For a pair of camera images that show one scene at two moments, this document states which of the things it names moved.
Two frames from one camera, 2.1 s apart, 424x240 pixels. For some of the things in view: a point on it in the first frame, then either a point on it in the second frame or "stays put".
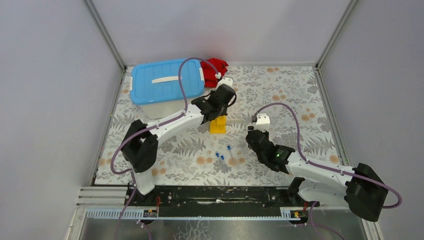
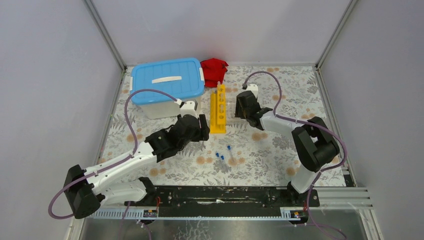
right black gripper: (266, 133) -> (238, 113)
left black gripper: (222, 111) -> (202, 134)
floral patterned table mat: (290, 98) stays put
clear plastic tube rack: (235, 113) stays put
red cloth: (209, 72) stays put
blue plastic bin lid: (157, 81) stays put
